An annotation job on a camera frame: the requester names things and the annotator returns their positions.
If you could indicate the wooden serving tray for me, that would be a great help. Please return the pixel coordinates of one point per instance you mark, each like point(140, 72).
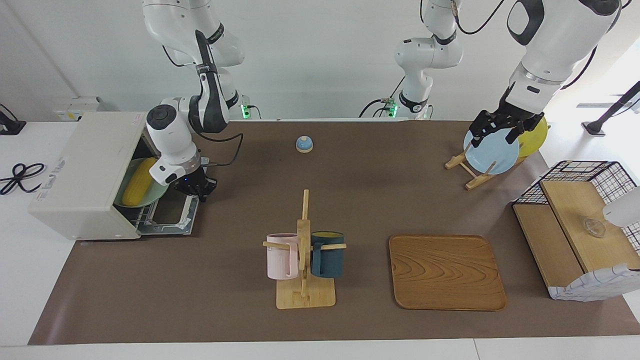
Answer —
point(445, 272)

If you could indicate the dark blue mug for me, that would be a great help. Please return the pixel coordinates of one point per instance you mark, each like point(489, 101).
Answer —
point(327, 257)

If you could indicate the wooden mug tree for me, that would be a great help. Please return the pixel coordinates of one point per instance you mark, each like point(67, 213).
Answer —
point(304, 295)

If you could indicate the pink mug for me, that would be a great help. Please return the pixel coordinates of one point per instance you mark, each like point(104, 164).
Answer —
point(281, 257)

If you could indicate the black desk clamp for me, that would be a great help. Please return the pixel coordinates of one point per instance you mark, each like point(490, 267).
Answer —
point(10, 125)

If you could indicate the light blue plate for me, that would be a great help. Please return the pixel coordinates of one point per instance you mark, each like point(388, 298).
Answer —
point(497, 155)

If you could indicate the beige toaster oven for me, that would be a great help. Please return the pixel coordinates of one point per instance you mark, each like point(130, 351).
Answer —
point(85, 175)

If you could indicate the blue call bell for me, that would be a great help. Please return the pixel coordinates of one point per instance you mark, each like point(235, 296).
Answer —
point(304, 145)

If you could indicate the white wall box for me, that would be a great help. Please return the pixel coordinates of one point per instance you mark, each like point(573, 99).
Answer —
point(75, 107)

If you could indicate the brown table mat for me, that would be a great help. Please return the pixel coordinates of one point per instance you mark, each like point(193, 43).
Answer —
point(225, 290)

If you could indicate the yellow corn cob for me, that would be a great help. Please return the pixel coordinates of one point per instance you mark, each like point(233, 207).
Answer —
point(137, 185)

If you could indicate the white rounded device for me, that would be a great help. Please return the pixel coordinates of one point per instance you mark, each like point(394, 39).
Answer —
point(625, 207)

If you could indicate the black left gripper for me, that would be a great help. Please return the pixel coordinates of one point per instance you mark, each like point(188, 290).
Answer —
point(515, 117)

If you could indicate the wooden plate rack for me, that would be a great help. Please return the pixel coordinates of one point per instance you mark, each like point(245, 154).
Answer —
point(472, 180)

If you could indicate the black angled stand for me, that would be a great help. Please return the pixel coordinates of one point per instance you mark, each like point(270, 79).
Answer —
point(612, 110)

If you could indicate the pale green plate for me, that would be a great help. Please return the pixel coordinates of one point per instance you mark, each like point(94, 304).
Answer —
point(157, 192)

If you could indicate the yellow plate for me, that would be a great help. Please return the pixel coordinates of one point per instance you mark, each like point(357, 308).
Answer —
point(532, 142)

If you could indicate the small clear glass dish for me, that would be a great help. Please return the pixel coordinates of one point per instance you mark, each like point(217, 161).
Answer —
point(594, 228)

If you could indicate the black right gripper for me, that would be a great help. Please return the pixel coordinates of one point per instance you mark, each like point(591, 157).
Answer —
point(192, 181)

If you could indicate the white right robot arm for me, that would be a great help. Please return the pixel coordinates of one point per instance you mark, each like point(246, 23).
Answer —
point(170, 130)

